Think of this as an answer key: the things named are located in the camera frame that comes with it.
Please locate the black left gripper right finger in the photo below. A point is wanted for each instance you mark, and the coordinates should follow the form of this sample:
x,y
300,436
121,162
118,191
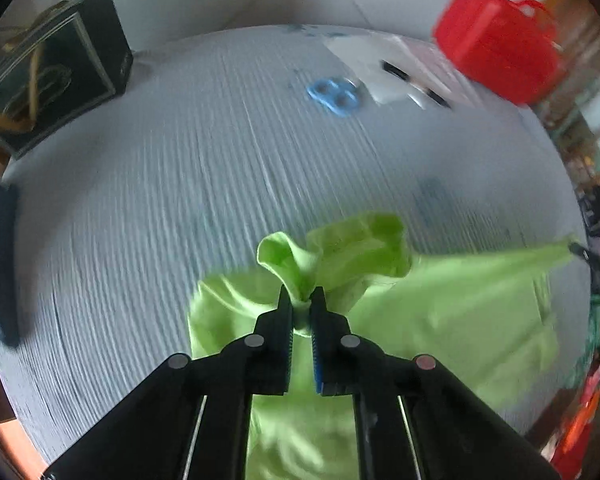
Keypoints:
x,y
413,418

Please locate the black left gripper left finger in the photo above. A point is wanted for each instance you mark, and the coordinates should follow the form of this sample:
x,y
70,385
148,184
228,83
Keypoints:
x,y
188,419

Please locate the black framed picture box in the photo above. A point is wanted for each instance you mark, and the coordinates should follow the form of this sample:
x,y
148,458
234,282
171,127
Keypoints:
x,y
73,57

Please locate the blue plastic ring holder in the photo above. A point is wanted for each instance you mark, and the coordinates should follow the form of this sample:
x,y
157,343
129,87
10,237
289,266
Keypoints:
x,y
341,96

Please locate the black pen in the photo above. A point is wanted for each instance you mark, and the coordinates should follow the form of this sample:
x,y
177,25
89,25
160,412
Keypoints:
x,y
417,91

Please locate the white paper sheets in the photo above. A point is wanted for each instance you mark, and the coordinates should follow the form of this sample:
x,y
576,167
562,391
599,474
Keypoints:
x,y
362,54

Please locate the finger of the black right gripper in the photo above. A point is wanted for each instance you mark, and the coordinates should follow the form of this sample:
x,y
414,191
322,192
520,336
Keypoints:
x,y
585,254

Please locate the red plastic basket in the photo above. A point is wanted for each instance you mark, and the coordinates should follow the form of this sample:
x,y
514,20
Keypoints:
x,y
508,46

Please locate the light blue bed sheet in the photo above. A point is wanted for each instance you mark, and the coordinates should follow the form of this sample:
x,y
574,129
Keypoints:
x,y
214,145

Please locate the lime green shirt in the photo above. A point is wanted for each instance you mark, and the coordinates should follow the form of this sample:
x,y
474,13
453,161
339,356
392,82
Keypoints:
x,y
488,317

